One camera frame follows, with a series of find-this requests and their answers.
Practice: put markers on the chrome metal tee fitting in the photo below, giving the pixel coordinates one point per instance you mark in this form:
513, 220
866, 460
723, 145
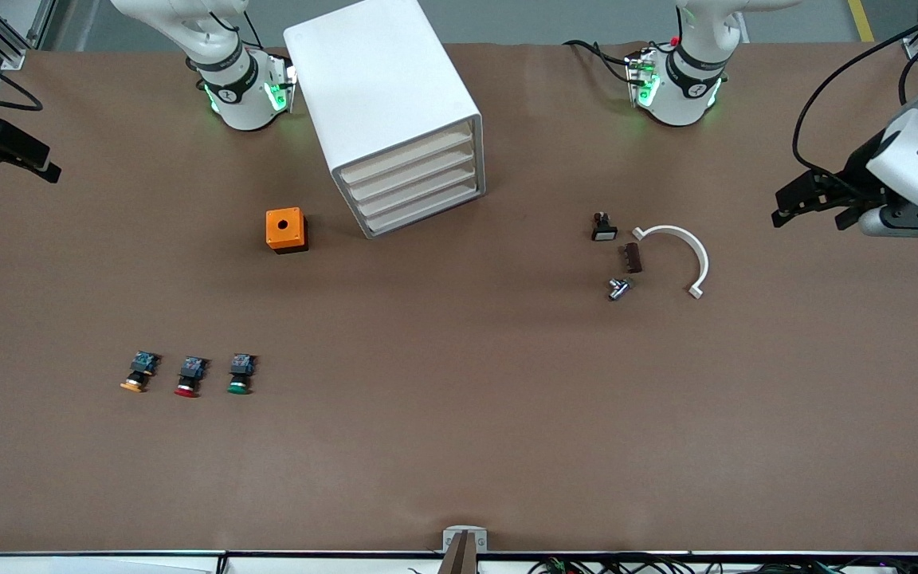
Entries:
618, 288

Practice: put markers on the black square white-faced button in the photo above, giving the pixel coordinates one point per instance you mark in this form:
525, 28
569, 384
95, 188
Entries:
604, 231

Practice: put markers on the white curved plastic clamp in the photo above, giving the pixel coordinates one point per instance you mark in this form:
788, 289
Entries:
698, 251

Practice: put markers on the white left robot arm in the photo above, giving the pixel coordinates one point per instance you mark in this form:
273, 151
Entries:
682, 88

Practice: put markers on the green mushroom push button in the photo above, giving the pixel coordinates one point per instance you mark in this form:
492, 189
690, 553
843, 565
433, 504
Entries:
241, 375

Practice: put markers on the yellow mushroom push button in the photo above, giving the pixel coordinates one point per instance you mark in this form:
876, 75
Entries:
139, 373

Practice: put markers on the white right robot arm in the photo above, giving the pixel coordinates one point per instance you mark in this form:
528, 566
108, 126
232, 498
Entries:
240, 100

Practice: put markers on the grey metal table bracket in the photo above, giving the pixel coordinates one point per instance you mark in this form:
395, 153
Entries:
479, 538

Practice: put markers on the white drawer cabinet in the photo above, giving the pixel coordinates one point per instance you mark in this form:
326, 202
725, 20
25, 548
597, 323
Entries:
379, 88

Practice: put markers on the dark brown cylinder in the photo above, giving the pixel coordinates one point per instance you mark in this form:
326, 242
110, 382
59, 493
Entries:
632, 258

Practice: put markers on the orange button enclosure box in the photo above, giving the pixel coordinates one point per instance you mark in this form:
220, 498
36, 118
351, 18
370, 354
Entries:
284, 227

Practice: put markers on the red mushroom push button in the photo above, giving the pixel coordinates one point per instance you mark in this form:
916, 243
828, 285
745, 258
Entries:
190, 376

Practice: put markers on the brown strut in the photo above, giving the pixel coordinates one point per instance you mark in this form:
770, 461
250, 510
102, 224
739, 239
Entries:
459, 558

